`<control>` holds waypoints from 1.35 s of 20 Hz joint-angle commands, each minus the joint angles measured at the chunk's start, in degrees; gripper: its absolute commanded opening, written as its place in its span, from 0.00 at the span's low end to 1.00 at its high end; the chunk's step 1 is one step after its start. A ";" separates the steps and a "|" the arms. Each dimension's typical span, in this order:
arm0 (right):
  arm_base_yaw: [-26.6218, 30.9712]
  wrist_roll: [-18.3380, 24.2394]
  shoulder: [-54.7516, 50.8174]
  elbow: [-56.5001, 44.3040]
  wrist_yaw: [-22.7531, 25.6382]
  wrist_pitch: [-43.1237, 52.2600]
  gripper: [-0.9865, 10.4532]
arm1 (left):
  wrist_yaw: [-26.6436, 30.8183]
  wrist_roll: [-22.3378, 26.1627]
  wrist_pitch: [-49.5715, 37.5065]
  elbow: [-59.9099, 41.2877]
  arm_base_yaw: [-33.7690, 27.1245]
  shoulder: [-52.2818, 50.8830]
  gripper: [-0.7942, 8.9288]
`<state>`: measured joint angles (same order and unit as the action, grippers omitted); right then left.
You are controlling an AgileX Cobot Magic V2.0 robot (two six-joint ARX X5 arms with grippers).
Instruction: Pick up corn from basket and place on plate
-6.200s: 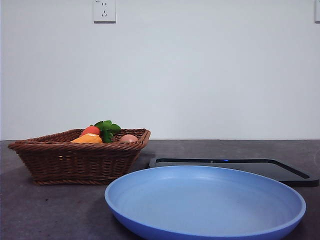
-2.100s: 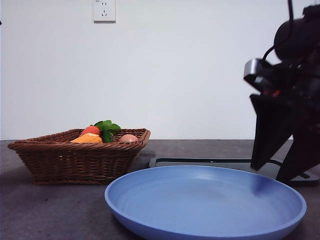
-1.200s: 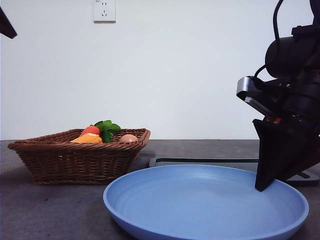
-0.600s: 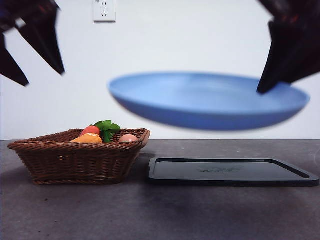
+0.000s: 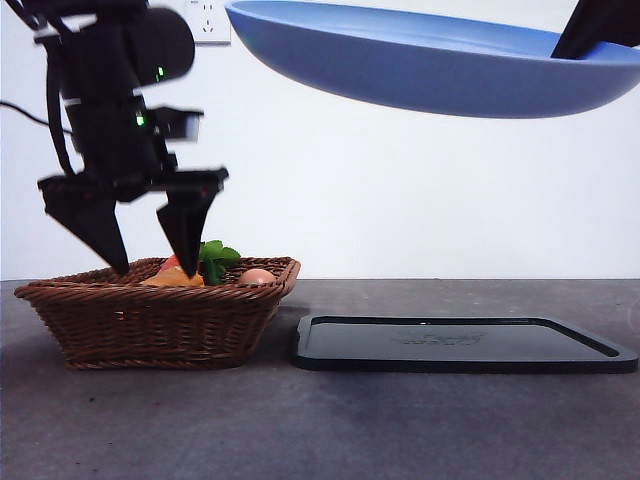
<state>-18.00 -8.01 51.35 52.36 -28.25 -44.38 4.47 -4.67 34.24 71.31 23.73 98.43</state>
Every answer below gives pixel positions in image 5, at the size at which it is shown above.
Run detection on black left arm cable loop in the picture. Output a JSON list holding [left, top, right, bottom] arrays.
[[46, 29, 76, 176]]

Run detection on brown wicker basket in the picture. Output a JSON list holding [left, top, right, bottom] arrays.
[[13, 256, 303, 371]]

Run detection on orange corn cob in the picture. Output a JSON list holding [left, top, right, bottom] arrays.
[[141, 266, 206, 289]]

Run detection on carrot with green leaves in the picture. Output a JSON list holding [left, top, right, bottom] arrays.
[[164, 240, 244, 287]]

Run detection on white wall socket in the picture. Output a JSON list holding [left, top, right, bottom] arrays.
[[192, 0, 233, 47]]

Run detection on brown egg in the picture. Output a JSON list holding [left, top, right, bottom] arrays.
[[238, 268, 278, 287]]

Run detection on thin black cable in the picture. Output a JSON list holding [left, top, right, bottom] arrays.
[[0, 101, 74, 136]]

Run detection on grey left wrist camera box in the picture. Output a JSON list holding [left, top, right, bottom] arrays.
[[149, 105, 204, 142]]

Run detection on black rectangular tray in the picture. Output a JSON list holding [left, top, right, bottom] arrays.
[[293, 314, 640, 375]]

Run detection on blue round plate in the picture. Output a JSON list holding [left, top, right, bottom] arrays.
[[223, 0, 640, 120]]

